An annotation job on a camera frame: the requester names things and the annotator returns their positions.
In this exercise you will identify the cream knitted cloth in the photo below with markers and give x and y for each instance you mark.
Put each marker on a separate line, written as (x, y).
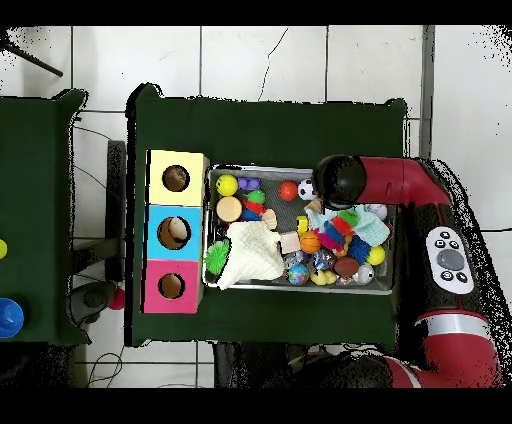
(252, 256)

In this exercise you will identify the mint green knitted cloth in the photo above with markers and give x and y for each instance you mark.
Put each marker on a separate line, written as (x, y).
(372, 230)

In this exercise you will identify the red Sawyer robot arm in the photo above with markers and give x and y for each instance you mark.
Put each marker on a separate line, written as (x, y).
(400, 180)

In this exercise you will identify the clear mesh bin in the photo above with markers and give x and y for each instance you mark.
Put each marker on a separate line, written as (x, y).
(288, 288)

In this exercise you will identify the wooden box with three holes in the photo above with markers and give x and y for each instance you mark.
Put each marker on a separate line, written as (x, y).
(176, 244)

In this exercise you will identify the toy burger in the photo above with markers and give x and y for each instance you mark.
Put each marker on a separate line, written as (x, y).
(229, 209)

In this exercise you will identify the plain orange ball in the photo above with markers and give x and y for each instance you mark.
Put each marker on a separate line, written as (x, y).
(288, 191)

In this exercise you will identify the yellow smiley ball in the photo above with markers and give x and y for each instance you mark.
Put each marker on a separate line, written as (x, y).
(226, 185)

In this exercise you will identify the small soccer ball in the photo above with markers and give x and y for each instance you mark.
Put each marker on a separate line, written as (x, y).
(306, 190)

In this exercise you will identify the green spiky ball toy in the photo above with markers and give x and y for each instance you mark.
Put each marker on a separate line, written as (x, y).
(216, 258)

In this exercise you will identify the small orange basketball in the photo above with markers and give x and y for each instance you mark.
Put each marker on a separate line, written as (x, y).
(310, 242)

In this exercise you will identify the long multicoloured spiky caterpillar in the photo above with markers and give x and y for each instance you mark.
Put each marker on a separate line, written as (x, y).
(334, 234)

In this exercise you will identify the brown toy football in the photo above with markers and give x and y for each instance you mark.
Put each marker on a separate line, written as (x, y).
(346, 266)

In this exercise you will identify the small yellow-green ball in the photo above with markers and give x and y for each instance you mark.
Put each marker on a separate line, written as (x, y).
(2, 248)

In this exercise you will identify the black rod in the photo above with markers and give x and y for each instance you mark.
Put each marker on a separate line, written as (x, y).
(40, 66)

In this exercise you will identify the black metal frame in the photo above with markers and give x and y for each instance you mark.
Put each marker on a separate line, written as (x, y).
(116, 180)

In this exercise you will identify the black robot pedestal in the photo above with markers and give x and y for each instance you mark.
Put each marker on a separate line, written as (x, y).
(240, 368)

